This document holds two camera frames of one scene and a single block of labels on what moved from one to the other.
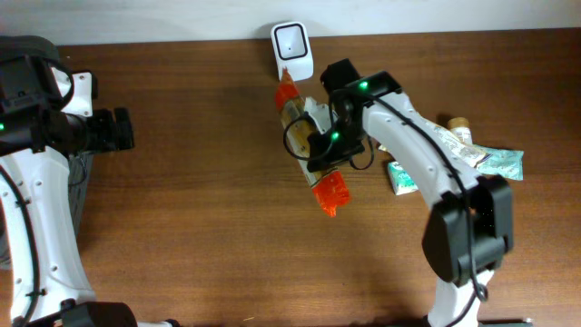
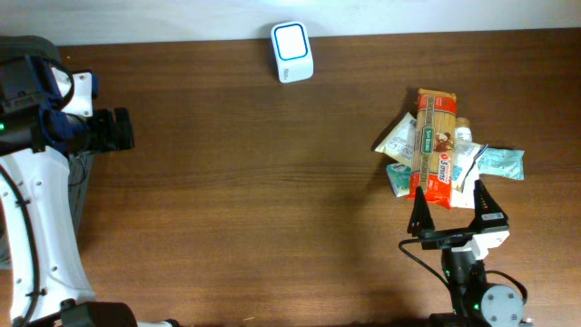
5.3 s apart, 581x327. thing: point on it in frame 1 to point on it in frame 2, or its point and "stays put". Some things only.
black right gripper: x=333 y=154 to x=452 y=236
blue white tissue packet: x=401 y=183 stays put
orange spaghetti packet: x=330 y=190 to x=436 y=143
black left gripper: x=123 y=128 stays put
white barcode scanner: x=292 y=50 stays put
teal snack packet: x=507 y=163 stays put
